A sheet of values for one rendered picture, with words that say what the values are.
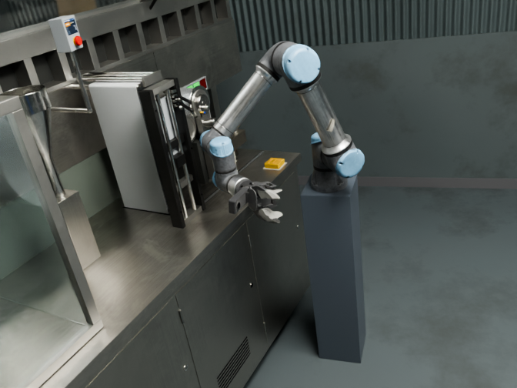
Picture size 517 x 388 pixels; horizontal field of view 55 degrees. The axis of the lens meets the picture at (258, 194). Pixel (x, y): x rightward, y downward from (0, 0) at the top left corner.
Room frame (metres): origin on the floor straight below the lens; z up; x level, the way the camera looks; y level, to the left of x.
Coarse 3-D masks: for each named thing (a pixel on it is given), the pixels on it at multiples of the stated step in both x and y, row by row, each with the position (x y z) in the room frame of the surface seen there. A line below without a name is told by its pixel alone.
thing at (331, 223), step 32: (320, 192) 1.78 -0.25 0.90; (352, 192) 1.77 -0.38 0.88; (320, 224) 1.75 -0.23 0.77; (352, 224) 1.73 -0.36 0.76; (320, 256) 1.76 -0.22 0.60; (352, 256) 1.71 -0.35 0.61; (320, 288) 1.77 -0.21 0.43; (352, 288) 1.71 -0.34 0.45; (320, 320) 1.77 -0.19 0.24; (352, 320) 1.72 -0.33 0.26; (320, 352) 1.78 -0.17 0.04; (352, 352) 1.72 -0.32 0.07
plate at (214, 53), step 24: (168, 48) 2.50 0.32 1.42; (192, 48) 2.66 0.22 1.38; (216, 48) 2.84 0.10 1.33; (168, 72) 2.47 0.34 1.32; (192, 72) 2.62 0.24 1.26; (216, 72) 2.80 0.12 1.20; (48, 96) 1.88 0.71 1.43; (72, 96) 1.96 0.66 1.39; (72, 120) 1.93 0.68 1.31; (96, 120) 2.03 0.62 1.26; (72, 144) 1.90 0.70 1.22; (96, 144) 2.00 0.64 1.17
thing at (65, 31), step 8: (64, 16) 1.66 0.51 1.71; (72, 16) 1.67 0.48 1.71; (56, 24) 1.62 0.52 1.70; (64, 24) 1.62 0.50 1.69; (72, 24) 1.65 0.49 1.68; (56, 32) 1.62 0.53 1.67; (64, 32) 1.61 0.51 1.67; (72, 32) 1.64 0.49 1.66; (56, 40) 1.62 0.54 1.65; (64, 40) 1.61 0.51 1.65; (72, 40) 1.63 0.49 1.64; (80, 40) 1.64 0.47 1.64; (64, 48) 1.62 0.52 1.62; (72, 48) 1.62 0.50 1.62
